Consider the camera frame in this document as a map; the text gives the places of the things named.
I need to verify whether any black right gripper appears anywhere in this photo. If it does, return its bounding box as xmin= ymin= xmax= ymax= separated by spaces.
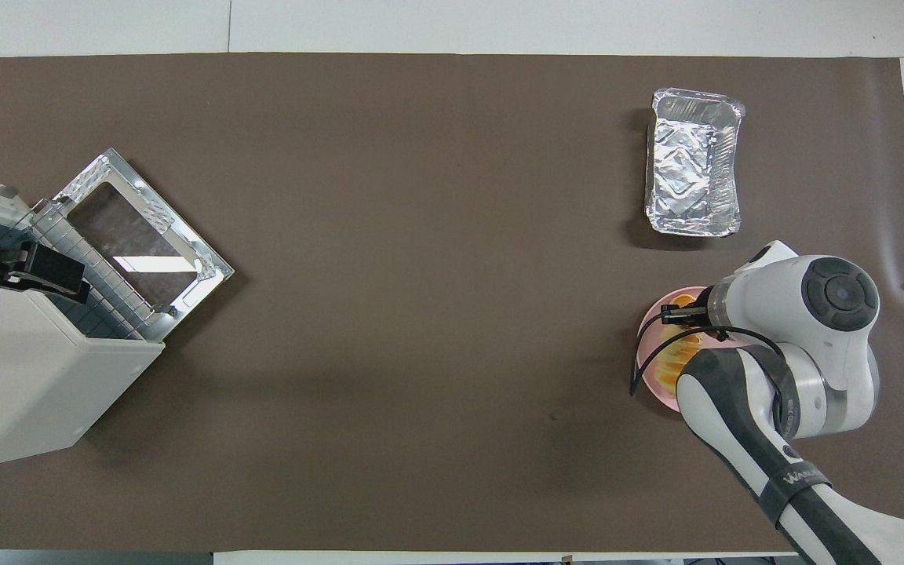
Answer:
xmin=660 ymin=304 xmax=710 ymax=326

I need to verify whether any sliced bread loaf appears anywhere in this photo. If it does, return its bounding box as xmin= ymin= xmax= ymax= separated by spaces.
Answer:
xmin=651 ymin=293 xmax=706 ymax=392

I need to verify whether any aluminium foil tray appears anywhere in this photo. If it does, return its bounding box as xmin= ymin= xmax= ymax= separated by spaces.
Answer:
xmin=643 ymin=87 xmax=745 ymax=237

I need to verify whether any white toaster oven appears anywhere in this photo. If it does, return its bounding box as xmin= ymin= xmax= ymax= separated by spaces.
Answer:
xmin=0 ymin=179 xmax=166 ymax=470

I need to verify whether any glass oven door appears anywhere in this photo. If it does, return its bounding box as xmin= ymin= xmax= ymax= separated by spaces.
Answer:
xmin=52 ymin=148 xmax=235 ymax=321

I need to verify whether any pink plate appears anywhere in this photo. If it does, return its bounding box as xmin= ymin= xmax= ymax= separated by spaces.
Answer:
xmin=636 ymin=286 xmax=718 ymax=414

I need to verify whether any brown table mat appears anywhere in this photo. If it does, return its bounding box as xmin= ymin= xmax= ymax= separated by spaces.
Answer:
xmin=0 ymin=53 xmax=904 ymax=552

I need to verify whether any metal oven wire rack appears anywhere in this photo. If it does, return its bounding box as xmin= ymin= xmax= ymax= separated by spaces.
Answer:
xmin=28 ymin=200 xmax=159 ymax=342

